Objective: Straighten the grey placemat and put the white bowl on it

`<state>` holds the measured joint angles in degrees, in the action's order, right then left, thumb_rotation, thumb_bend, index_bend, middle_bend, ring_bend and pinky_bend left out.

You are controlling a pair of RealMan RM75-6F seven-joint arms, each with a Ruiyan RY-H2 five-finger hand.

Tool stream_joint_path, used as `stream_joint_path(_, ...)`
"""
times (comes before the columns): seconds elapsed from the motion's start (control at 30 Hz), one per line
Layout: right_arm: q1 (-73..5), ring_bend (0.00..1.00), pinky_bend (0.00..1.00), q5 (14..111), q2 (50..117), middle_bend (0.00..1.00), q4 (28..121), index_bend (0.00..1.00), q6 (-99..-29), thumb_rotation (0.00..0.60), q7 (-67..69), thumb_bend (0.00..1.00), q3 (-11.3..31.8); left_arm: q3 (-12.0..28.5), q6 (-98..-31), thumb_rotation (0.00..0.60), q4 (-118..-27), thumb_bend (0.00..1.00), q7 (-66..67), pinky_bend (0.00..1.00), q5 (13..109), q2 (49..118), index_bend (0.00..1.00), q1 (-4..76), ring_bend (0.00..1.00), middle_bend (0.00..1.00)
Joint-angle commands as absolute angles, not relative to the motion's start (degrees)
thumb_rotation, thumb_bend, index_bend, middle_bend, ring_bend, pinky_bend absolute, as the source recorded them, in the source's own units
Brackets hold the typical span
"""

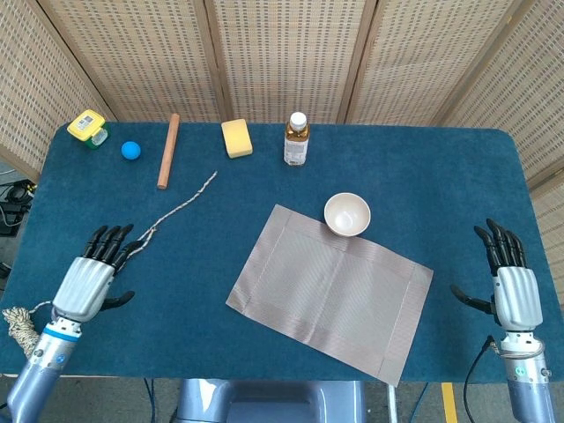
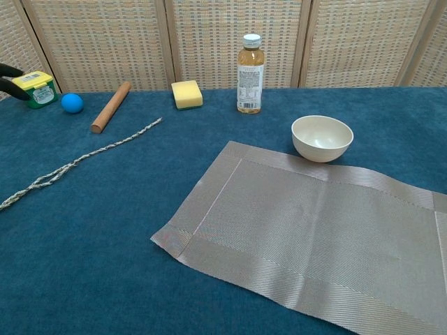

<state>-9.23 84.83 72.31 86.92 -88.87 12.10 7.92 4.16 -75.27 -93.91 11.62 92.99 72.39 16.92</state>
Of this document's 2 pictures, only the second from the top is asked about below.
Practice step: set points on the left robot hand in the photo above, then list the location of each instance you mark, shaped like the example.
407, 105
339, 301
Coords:
8, 85

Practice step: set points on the white ceramic bowl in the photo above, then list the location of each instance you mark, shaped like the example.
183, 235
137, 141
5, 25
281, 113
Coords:
323, 139

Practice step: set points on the gray woven placemat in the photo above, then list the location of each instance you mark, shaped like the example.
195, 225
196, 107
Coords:
314, 237

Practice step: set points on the green container yellow lid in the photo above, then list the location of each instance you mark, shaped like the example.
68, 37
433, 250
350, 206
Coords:
40, 92

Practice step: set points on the blue ball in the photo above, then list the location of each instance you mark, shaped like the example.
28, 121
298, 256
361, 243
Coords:
72, 103

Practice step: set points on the wooden rolling pin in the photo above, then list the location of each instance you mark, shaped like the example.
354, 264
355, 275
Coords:
111, 107

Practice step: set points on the woven bamboo folding screen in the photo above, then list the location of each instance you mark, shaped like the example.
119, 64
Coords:
104, 42

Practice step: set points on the yellow sponge block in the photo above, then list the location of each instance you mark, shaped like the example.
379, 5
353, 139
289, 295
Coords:
186, 92

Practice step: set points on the blue table cloth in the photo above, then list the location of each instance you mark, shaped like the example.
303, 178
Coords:
87, 261

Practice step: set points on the amber drink bottle white cap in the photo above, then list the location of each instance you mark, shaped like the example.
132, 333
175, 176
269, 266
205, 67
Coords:
249, 83

